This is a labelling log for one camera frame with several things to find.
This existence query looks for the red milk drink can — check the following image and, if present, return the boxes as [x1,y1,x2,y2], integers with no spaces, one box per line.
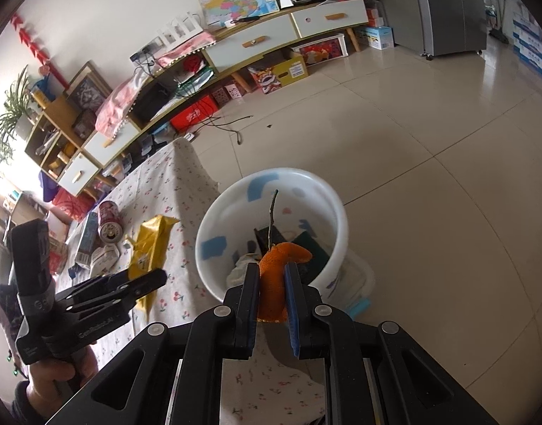
[98,200,123,244]

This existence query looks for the orange peel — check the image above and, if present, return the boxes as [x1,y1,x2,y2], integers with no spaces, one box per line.
[257,242,312,323]

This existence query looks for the yellow snack wrapper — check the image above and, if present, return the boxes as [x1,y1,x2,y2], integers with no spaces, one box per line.
[125,214,182,315]

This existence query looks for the green scouring pad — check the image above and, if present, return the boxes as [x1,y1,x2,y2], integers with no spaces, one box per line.
[292,231,329,285]

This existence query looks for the left hand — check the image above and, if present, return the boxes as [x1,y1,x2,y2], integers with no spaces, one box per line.
[26,346,98,419]

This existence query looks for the blue milk carton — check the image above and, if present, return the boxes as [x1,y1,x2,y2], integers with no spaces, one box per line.
[74,211,98,270]

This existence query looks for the white paper packet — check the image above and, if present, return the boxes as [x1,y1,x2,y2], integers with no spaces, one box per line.
[90,244,120,277]

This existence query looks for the wooden shelf unit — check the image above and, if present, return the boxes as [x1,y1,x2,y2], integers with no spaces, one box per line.
[25,95,82,181]

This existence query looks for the cherry print tablecloth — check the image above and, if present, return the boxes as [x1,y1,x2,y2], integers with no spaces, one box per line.
[53,136,327,425]

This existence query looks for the potted green plant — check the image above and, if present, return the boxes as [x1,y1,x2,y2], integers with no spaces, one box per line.
[0,65,33,163]

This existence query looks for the pink cloth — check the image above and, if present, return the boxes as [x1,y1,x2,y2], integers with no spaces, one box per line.
[95,32,216,140]

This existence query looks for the framed picture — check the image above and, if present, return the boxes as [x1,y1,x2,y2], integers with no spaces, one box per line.
[64,61,113,112]

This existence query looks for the red gift box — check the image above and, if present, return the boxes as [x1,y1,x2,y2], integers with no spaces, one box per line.
[169,94,219,134]

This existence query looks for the long white TV cabinet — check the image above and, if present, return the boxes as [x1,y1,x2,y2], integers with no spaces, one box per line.
[57,0,368,196]

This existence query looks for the yellow cardboard box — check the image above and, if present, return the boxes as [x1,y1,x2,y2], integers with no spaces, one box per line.
[247,52,308,94]

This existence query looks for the red printed box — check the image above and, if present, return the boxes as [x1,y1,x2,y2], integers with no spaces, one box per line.
[291,34,349,66]

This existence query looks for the blue white carton box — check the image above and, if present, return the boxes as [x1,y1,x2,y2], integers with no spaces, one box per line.
[356,26,395,50]

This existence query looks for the stacked blue white boxes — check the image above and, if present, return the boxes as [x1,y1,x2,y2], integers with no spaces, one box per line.
[512,1,542,76]

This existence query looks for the grey refrigerator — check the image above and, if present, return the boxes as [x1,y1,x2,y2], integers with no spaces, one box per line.
[378,0,488,60]

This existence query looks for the colourful map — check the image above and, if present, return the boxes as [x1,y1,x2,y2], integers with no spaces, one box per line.
[199,0,280,30]

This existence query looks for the black cable on floor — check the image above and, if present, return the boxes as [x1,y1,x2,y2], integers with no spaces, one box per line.
[195,114,256,145]

